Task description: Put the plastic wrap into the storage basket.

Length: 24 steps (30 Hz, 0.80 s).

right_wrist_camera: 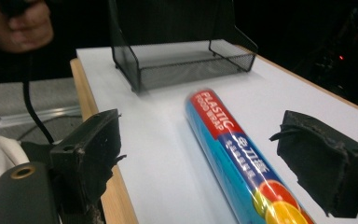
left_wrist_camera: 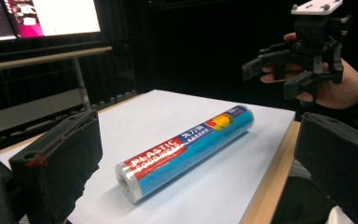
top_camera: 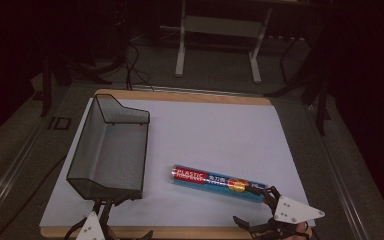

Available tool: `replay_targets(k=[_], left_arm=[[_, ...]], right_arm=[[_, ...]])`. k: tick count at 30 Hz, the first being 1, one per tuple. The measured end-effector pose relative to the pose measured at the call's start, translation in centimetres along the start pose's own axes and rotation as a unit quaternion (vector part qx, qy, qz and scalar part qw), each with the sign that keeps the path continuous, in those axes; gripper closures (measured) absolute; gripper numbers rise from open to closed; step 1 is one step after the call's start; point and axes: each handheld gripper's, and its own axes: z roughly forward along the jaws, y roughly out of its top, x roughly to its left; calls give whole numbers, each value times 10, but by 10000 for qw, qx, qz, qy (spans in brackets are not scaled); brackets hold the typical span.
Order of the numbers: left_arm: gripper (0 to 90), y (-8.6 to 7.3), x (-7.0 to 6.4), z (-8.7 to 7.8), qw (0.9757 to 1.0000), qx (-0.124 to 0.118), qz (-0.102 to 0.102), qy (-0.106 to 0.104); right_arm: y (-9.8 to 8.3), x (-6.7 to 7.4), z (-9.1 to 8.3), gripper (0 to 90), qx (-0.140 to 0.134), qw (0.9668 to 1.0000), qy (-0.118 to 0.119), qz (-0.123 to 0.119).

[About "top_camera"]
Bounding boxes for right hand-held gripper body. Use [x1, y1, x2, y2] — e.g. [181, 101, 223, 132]
[263, 195, 326, 240]

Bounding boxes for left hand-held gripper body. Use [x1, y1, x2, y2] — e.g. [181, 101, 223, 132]
[75, 211, 108, 240]

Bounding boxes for blue red plastic wrap roll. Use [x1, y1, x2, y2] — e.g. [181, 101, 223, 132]
[170, 164, 268, 204]

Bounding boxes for black wire mesh basket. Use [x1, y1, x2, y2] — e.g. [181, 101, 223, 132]
[65, 93, 151, 202]

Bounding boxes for person's left hand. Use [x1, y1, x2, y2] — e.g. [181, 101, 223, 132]
[105, 227, 122, 240]

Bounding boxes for person's right hand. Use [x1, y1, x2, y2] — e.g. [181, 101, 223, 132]
[281, 223, 315, 240]

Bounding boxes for white table mat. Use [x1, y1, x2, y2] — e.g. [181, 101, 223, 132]
[39, 97, 316, 228]

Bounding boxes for black metal stand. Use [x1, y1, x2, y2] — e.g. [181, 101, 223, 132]
[265, 33, 333, 136]
[39, 49, 114, 118]

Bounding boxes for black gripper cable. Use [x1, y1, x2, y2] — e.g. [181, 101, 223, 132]
[63, 217, 85, 240]

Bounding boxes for grey aluminium rail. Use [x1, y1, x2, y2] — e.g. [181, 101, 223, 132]
[0, 124, 49, 231]
[304, 104, 372, 240]

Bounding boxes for thin black cable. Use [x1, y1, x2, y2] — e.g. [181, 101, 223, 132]
[0, 155, 68, 240]

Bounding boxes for black rectangular floor bracket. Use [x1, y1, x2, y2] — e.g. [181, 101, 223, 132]
[47, 116, 72, 131]

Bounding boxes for black floor cables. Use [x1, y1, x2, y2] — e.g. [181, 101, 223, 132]
[122, 42, 155, 92]

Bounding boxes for white metal desk frame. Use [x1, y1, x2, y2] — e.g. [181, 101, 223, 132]
[174, 0, 274, 85]

